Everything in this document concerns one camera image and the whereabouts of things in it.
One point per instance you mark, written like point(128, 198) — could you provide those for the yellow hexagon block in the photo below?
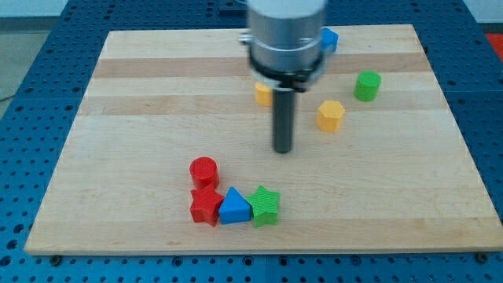
point(330, 116)

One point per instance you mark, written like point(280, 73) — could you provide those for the red cylinder block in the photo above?
point(204, 172)

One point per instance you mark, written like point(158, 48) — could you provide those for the green cylinder block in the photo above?
point(367, 85)

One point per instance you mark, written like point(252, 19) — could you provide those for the blue triangle block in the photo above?
point(234, 208)

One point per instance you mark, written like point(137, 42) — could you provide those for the wooden board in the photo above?
point(396, 177)

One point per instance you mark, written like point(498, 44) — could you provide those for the red star block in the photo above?
point(205, 205)

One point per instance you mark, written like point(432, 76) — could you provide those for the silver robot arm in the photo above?
point(284, 52)

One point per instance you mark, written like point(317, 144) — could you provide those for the blue perforated table plate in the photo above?
point(38, 120)

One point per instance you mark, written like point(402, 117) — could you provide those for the yellow block behind rod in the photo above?
point(263, 94)

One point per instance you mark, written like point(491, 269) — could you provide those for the blue cube block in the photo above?
point(329, 40)

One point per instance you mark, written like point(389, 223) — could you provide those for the green star block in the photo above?
point(264, 206)

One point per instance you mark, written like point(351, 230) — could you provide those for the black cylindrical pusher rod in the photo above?
point(283, 112)

